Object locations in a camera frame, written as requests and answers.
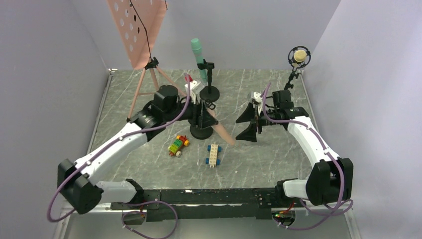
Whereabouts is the black shock-mount tripod stand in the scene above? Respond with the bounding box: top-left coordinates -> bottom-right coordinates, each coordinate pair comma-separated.
284,46 -> 312,91

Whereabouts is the pink microphone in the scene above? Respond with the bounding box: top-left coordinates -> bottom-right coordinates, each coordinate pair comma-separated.
207,109 -> 236,146

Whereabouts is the black round-base mic stand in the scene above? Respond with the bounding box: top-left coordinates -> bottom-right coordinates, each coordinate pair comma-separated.
197,59 -> 220,103

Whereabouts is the yellow cream microphone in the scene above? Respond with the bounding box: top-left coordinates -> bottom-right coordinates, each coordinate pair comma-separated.
293,49 -> 308,63

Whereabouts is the teal green microphone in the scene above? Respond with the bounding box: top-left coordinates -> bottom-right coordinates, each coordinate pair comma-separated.
191,38 -> 207,84

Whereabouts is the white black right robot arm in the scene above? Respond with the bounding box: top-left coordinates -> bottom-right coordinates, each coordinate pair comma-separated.
236,90 -> 353,206

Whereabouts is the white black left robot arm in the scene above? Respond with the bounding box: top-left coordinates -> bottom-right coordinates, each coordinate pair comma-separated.
56,85 -> 235,214

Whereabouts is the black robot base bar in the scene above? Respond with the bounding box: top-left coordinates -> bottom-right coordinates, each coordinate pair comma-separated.
110,188 -> 302,222

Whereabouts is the pink music stand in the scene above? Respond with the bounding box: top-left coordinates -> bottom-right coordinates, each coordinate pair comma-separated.
106,0 -> 200,123

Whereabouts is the white blue brick car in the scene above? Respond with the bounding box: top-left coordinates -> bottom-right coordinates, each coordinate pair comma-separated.
206,143 -> 222,168

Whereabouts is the red green brick car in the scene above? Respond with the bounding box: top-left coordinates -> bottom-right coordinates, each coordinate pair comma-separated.
168,135 -> 190,157

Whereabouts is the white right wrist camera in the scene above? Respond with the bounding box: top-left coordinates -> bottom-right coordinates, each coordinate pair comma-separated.
248,91 -> 263,112

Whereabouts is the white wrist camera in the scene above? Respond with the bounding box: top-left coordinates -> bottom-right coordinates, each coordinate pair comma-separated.
184,73 -> 205,104
248,91 -> 263,112

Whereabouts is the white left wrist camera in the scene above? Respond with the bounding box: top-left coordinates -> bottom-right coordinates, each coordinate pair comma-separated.
184,73 -> 205,104

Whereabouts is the aluminium table edge rail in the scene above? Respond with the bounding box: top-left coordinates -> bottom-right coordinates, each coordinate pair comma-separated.
86,68 -> 118,155

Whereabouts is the front aluminium rail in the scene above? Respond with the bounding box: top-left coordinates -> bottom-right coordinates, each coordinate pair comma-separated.
52,198 -> 352,215

